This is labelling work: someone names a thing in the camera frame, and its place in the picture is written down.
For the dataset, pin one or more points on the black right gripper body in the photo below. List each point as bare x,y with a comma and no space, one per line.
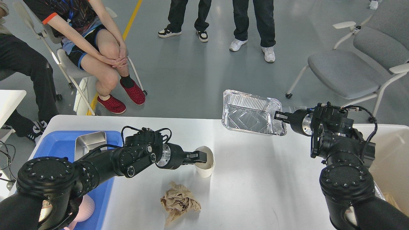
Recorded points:
300,121

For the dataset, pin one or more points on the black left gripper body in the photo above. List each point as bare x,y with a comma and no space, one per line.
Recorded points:
173,157

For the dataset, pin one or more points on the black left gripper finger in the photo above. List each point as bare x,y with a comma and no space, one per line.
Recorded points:
196,156

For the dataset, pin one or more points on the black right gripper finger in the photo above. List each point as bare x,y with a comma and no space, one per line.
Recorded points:
284,122
282,115

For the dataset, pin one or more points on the white paper cup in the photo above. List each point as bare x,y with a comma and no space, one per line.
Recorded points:
205,170

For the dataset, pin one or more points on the aluminium foil tray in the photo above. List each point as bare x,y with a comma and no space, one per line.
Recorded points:
249,113

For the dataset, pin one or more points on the brown paper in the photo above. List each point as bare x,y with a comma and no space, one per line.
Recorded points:
177,201
390,199

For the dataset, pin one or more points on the stainless steel rectangular container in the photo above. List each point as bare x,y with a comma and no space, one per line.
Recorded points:
87,142

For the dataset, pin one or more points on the pink ribbed mug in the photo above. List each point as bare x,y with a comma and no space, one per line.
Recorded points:
86,209

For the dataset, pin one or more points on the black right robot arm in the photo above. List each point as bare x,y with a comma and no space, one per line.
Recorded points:
346,183

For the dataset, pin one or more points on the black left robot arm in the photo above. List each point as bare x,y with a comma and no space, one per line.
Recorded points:
49,188

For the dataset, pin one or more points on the grey office chair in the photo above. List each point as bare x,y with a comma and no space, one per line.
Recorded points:
384,38

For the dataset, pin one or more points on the white plastic bin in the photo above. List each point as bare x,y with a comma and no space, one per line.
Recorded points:
391,174

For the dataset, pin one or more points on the brown paper inside bin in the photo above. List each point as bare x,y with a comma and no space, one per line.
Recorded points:
390,199

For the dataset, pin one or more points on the blue plastic tray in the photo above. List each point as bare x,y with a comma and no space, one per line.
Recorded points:
62,144

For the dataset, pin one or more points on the seated person black shirt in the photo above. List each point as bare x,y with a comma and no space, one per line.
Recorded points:
92,48

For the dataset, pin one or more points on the white side table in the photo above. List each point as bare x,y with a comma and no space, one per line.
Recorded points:
9,100

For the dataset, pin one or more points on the person in black trousers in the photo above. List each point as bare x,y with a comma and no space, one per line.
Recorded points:
17,56

